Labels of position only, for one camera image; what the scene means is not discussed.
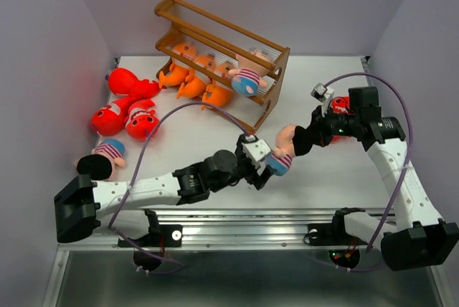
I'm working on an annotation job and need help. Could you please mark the boy doll striped shirt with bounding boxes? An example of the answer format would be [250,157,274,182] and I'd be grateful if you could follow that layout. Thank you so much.
[227,55,270,97]

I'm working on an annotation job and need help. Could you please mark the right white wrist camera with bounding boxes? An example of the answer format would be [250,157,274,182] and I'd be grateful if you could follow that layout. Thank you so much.
[311,83,334,104]

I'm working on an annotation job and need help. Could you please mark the red shark plush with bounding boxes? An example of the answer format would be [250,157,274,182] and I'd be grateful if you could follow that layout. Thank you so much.
[105,67,164,99]
[330,96,354,143]
[125,99,159,141]
[90,96,140,137]

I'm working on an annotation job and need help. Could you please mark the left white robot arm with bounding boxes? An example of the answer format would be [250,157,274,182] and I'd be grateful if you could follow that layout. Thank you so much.
[54,135,272,245]

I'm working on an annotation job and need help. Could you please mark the aluminium mounting rail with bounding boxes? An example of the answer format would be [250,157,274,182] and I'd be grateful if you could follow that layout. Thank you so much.
[57,208,392,252]

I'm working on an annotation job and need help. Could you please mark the boy doll blue pants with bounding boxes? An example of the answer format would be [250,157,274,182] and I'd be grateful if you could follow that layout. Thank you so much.
[265,124,317,176]

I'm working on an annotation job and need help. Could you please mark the boy doll far left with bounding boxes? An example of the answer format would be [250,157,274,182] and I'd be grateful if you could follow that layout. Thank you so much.
[74,138,126,181]

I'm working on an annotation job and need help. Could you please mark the brown wooden toy shelf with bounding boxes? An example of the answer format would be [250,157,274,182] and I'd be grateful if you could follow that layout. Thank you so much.
[154,0,290,133]

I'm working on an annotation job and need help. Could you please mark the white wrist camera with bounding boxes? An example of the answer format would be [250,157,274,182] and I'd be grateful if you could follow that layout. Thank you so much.
[311,83,334,104]
[241,134,272,169]

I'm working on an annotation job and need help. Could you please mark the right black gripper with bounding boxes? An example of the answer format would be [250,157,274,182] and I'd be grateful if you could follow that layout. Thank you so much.
[296,103,359,147]

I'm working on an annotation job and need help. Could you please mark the orange shark plush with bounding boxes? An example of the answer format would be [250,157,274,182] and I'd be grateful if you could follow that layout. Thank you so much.
[158,42,197,88]
[176,53,215,99]
[202,61,235,108]

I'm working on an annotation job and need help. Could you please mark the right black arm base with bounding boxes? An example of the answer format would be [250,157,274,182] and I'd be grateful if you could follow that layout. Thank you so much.
[303,207,366,246]

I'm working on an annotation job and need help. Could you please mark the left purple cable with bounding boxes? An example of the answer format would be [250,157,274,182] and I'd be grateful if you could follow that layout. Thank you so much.
[107,101,255,275]

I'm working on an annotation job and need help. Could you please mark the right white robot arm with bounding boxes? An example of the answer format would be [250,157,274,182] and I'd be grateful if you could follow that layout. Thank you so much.
[311,84,458,271]

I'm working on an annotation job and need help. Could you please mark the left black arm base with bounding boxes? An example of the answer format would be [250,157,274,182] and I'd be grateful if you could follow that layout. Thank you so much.
[115,209,183,247]

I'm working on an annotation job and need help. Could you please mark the red shark plush top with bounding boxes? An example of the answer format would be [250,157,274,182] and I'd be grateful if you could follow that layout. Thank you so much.
[105,67,164,99]

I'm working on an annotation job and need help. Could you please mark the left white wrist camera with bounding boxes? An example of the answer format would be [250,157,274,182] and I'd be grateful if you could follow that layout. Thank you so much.
[241,134,272,169]

